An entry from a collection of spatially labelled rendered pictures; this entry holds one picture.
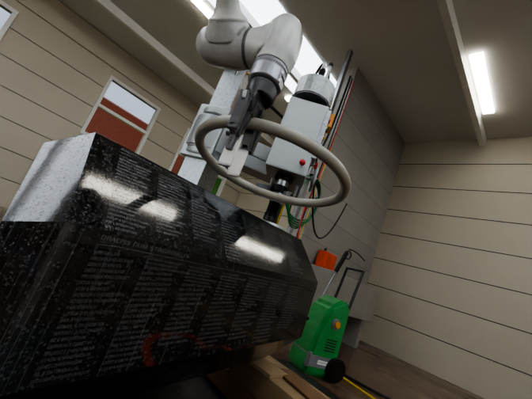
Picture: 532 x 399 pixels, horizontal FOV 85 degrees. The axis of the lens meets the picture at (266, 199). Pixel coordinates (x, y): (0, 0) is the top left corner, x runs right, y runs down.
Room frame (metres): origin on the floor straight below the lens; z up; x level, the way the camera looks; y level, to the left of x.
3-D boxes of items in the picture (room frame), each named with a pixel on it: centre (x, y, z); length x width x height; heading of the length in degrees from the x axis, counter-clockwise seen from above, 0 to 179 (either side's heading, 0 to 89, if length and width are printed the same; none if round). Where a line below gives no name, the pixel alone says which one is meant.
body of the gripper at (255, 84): (0.64, 0.10, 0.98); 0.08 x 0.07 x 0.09; 159
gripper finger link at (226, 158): (0.60, 0.11, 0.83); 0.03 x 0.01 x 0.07; 69
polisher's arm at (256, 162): (2.06, 0.32, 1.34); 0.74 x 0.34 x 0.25; 101
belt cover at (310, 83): (1.84, -0.09, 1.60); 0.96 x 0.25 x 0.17; 174
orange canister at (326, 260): (4.24, -1.16, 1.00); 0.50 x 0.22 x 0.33; 133
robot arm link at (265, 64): (0.64, 0.10, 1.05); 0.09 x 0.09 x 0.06
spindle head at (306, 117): (1.57, -0.06, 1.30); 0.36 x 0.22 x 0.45; 174
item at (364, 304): (4.17, -1.39, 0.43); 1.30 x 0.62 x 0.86; 133
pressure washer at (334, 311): (2.45, -0.79, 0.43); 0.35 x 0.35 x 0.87; 22
